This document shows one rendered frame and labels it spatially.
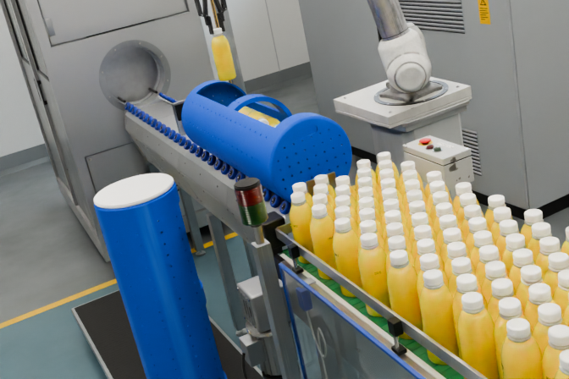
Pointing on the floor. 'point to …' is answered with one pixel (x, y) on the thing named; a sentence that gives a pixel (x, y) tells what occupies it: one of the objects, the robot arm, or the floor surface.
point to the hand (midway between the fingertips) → (215, 24)
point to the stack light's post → (275, 310)
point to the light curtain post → (227, 30)
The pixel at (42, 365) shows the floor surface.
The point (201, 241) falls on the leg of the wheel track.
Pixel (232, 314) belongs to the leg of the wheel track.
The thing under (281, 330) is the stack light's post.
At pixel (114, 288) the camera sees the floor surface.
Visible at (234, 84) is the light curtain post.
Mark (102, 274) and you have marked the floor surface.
